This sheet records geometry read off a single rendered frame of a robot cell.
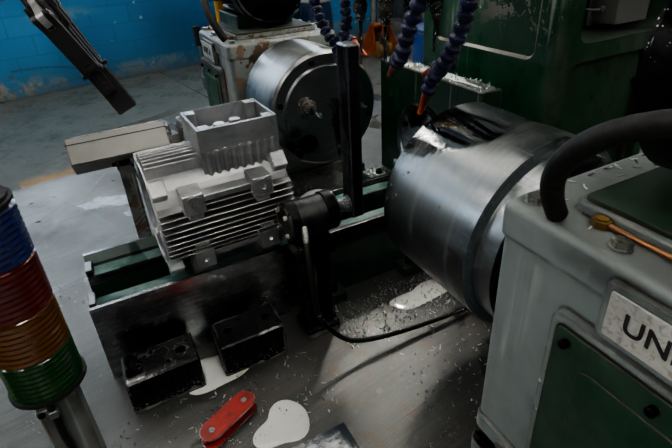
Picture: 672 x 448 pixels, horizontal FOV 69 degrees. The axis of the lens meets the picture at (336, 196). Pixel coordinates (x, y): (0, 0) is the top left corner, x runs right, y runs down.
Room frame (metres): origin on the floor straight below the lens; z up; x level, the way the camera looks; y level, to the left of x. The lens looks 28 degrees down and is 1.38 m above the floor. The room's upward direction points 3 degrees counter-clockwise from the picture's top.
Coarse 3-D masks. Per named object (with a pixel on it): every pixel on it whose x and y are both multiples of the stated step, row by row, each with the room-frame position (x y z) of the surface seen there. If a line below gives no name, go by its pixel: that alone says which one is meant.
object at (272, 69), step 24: (288, 48) 1.09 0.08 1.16; (312, 48) 1.05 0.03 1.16; (264, 72) 1.06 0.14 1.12; (288, 72) 0.98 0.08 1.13; (312, 72) 1.00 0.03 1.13; (336, 72) 1.02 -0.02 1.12; (360, 72) 1.05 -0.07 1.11; (264, 96) 1.01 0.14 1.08; (288, 96) 0.98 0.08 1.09; (312, 96) 1.00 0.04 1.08; (336, 96) 1.02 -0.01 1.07; (360, 96) 1.05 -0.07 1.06; (288, 120) 0.97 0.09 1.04; (312, 120) 1.00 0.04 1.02; (336, 120) 1.02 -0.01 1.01; (288, 144) 0.97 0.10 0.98; (312, 144) 0.99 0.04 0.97; (336, 144) 1.02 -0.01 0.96
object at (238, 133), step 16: (192, 112) 0.72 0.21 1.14; (208, 112) 0.74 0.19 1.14; (224, 112) 0.76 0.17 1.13; (240, 112) 0.77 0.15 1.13; (256, 112) 0.76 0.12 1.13; (272, 112) 0.70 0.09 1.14; (192, 128) 0.66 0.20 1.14; (208, 128) 0.65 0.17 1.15; (224, 128) 0.66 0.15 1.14; (240, 128) 0.67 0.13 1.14; (256, 128) 0.68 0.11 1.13; (272, 128) 0.69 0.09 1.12; (192, 144) 0.68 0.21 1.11; (208, 144) 0.65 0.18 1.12; (224, 144) 0.66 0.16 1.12; (240, 144) 0.67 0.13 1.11; (256, 144) 0.68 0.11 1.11; (272, 144) 0.69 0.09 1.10; (208, 160) 0.64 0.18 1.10; (224, 160) 0.65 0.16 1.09; (240, 160) 0.67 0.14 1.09; (256, 160) 0.68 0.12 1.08
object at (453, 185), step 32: (448, 128) 0.57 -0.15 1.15; (480, 128) 0.55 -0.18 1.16; (512, 128) 0.53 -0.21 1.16; (544, 128) 0.53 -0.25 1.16; (416, 160) 0.56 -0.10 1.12; (448, 160) 0.52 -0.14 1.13; (480, 160) 0.50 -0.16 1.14; (512, 160) 0.47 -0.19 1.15; (544, 160) 0.47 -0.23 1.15; (608, 160) 0.48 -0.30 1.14; (416, 192) 0.53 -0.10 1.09; (448, 192) 0.49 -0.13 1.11; (480, 192) 0.46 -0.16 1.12; (512, 192) 0.45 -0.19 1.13; (416, 224) 0.51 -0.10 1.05; (448, 224) 0.47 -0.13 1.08; (480, 224) 0.44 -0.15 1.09; (416, 256) 0.52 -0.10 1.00; (448, 256) 0.45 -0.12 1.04; (480, 256) 0.43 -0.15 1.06; (448, 288) 0.47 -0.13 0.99; (480, 288) 0.42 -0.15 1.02
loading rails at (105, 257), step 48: (336, 192) 0.86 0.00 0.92; (384, 192) 0.87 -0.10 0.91; (144, 240) 0.70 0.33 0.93; (336, 240) 0.70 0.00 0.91; (384, 240) 0.75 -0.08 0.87; (96, 288) 0.63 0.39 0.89; (144, 288) 0.59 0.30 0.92; (192, 288) 0.59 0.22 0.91; (240, 288) 0.62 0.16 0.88; (288, 288) 0.66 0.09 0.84; (336, 288) 0.68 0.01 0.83; (144, 336) 0.55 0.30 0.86; (192, 336) 0.58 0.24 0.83
